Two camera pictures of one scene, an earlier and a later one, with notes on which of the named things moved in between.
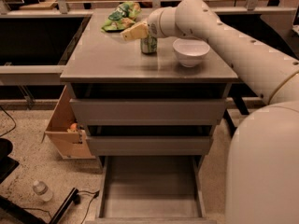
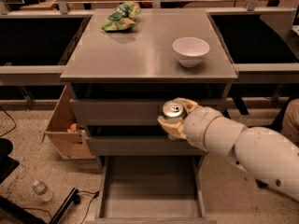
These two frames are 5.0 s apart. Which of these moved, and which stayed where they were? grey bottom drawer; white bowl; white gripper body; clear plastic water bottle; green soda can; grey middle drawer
Moved: white gripper body; green soda can
Stayed: grey bottom drawer; white bowl; clear plastic water bottle; grey middle drawer
